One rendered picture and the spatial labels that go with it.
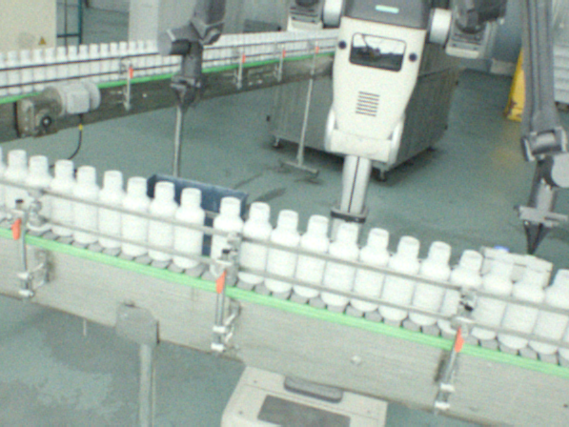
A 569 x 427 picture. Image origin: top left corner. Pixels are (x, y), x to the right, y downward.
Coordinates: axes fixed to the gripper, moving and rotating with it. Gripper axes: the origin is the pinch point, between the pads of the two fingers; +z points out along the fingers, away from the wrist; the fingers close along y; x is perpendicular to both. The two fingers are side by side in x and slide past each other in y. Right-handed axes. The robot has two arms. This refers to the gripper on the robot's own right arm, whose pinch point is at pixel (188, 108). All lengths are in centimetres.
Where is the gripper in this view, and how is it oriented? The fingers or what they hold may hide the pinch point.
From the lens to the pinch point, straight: 160.9
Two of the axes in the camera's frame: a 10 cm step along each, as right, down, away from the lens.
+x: 9.5, 2.3, -2.0
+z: -1.3, 9.0, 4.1
